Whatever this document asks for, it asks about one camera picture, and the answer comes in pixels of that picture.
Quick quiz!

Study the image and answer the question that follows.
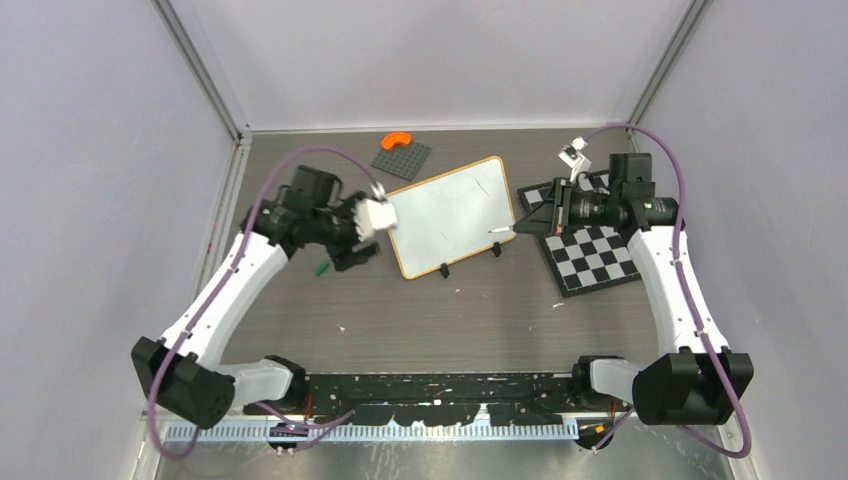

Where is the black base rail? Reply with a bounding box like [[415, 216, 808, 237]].
[[242, 372, 637, 429]]

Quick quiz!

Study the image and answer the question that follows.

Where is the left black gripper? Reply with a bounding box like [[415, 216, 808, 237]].
[[312, 193, 381, 270]]

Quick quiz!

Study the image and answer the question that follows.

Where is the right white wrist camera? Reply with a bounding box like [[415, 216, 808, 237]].
[[558, 137, 591, 183]]

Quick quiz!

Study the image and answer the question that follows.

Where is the black white checkerboard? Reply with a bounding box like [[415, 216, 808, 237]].
[[517, 170, 647, 299]]

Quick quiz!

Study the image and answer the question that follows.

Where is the yellow framed whiteboard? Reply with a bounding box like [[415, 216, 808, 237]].
[[387, 156, 516, 280]]

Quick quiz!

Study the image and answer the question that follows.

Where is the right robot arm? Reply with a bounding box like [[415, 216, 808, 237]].
[[512, 153, 754, 425]]

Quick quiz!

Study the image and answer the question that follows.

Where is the orange curved block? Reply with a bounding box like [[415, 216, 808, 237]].
[[380, 132, 412, 151]]

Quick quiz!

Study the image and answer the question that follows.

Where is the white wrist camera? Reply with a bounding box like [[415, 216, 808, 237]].
[[558, 137, 591, 183], [353, 182, 398, 242]]

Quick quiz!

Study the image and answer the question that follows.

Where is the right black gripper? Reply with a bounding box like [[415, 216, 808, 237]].
[[516, 176, 621, 237]]

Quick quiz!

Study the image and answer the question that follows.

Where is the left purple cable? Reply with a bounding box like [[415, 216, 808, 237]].
[[145, 146, 386, 460]]

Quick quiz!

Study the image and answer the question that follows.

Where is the green marker cap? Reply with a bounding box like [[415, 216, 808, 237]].
[[315, 262, 330, 276]]

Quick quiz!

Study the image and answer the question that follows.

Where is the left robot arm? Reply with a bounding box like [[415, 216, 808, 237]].
[[131, 166, 397, 430]]

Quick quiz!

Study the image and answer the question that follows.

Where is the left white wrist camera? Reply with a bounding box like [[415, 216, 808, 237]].
[[353, 182, 398, 242]]

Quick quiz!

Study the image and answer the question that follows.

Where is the grey building baseplate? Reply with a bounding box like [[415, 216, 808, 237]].
[[371, 141, 432, 181]]

